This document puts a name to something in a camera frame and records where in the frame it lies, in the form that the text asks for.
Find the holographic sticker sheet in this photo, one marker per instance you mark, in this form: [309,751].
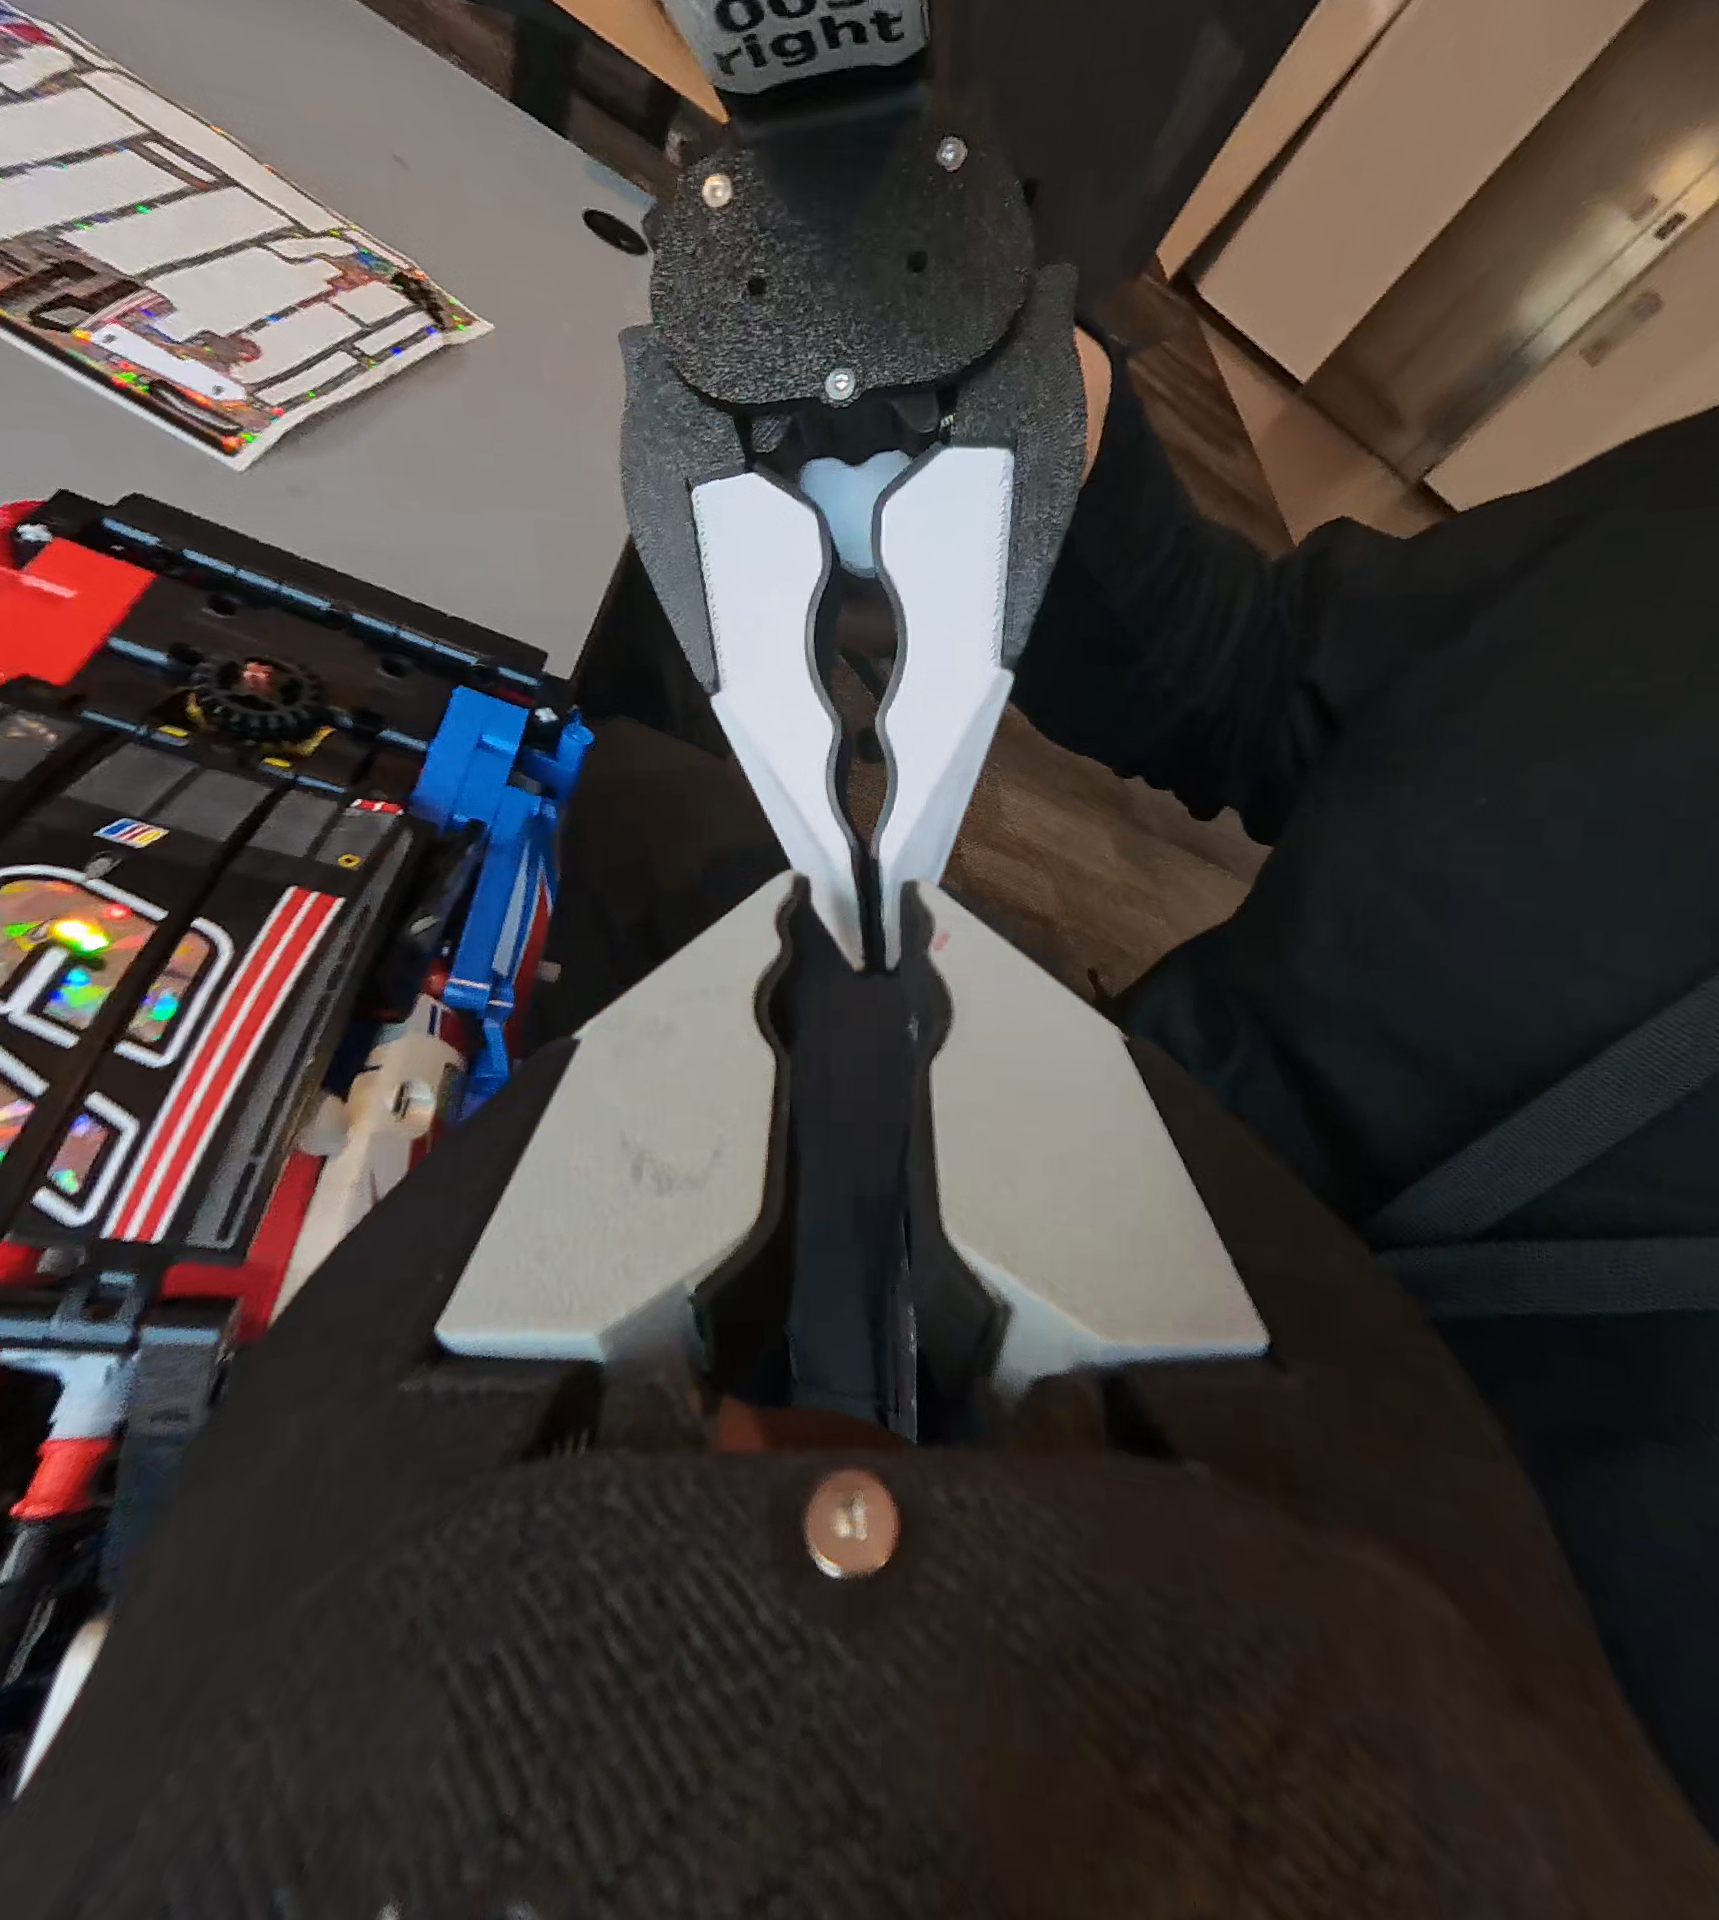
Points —
[140,240]

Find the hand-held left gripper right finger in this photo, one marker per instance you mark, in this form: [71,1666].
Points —
[1081,1198]

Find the grey desk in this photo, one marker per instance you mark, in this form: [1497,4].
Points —
[469,491]

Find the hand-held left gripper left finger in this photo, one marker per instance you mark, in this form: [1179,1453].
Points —
[635,1187]

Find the person's right forearm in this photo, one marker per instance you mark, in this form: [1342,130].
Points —
[1194,640]

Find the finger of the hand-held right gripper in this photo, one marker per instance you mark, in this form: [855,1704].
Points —
[967,629]
[762,629]

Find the blue white brick race car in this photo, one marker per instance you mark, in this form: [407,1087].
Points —
[126,970]

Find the metal elevator door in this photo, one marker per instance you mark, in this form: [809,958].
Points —
[1550,255]

